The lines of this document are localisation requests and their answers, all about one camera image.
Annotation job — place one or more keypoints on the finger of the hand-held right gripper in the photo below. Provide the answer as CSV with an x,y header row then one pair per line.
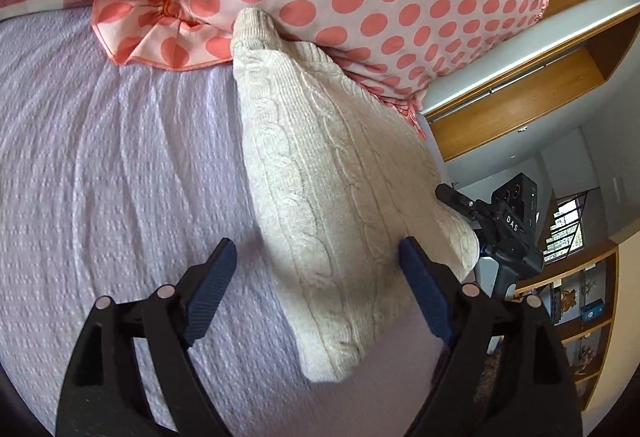
x,y
455,199

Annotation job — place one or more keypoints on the wooden bookshelf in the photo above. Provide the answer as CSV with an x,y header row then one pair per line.
x,y
575,307

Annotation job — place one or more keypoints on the blue box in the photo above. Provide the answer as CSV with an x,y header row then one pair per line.
x,y
592,310

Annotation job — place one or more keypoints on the lavender textured bedspread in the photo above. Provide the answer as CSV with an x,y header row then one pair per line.
x,y
125,197

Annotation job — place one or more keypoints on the wooden wardrobe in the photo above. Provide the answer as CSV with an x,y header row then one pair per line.
x,y
530,67

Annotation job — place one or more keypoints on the window with black railing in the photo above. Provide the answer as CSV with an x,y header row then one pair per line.
x,y
565,229

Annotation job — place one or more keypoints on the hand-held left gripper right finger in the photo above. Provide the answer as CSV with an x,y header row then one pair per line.
x,y
425,292

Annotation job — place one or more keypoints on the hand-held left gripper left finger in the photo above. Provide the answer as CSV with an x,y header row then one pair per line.
x,y
210,287

